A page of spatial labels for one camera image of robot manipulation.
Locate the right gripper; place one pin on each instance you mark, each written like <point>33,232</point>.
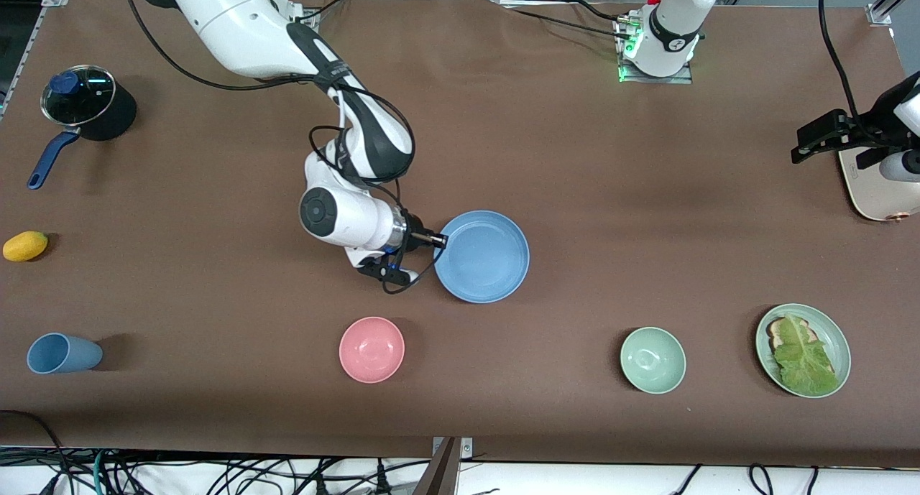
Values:
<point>415,236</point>

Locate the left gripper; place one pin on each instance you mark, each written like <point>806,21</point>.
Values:
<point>852,134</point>

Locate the blue shallow bowl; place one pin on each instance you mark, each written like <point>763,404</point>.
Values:
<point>483,258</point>

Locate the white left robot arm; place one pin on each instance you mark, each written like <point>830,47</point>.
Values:
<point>672,28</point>

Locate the cream toaster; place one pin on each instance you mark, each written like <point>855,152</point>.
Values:
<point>877,197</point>

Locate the small deep pink bowl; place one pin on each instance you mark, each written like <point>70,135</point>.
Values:
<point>371,350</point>

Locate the brown table cover cloth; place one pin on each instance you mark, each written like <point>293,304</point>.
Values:
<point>460,409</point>

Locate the toasted bread slice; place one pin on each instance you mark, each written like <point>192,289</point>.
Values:
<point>775,330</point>

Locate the green plate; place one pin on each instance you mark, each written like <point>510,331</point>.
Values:
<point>837,337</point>

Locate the green lettuce leaf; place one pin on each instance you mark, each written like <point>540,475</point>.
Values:
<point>805,358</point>

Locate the brown slanted bar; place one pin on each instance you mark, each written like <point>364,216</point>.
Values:
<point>438,477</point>

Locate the small deep green bowl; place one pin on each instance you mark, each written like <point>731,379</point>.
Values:
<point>652,360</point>

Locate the glass lid blue knob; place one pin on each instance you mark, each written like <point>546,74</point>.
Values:
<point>86,100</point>

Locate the blue plastic cup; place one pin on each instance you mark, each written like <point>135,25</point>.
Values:
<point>65,353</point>

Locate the yellow mango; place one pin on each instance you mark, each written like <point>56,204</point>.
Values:
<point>25,246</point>

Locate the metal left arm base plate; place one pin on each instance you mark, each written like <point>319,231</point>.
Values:
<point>683,80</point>

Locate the silver table edge bracket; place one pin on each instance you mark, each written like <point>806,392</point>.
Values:
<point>467,446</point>

